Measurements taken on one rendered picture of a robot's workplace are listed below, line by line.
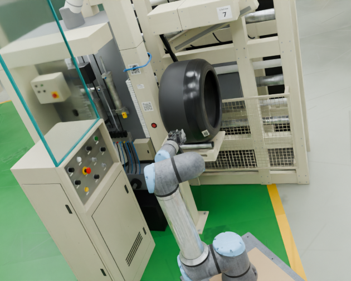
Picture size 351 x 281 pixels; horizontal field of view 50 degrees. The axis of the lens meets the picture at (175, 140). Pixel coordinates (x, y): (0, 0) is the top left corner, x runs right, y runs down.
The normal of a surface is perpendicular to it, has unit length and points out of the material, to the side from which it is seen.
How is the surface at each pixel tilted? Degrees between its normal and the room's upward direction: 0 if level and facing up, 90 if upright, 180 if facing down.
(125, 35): 90
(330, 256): 0
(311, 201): 0
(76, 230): 90
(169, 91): 47
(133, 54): 90
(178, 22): 90
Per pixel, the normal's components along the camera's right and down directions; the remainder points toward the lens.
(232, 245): -0.22, -0.86
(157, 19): -0.29, 0.56
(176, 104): -0.38, 0.17
